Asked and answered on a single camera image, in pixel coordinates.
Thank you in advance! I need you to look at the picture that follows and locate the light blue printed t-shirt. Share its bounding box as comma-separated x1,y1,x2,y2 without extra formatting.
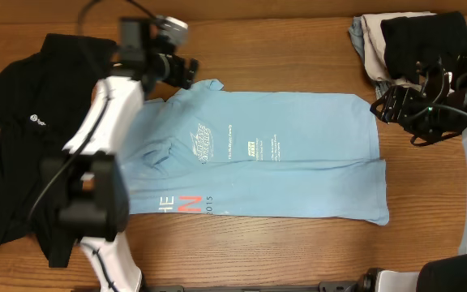
119,79,389,225

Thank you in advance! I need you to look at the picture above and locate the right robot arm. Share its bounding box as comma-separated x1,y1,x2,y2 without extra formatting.
319,55,467,292

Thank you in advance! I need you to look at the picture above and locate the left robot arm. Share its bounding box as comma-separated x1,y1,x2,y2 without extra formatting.
35,15,199,291

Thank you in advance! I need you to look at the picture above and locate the folded black garment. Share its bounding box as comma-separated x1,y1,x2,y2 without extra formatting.
380,11,467,84

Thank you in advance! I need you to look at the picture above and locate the folded beige garment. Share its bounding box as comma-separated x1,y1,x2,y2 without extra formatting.
361,11,433,87

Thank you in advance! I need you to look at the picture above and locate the folded blue denim garment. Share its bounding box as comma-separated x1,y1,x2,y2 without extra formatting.
348,16,392,99

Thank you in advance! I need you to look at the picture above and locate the black polo shirt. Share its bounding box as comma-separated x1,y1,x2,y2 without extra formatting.
0,34,117,268

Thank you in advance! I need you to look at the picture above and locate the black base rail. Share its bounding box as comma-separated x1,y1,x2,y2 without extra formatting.
139,281,358,292

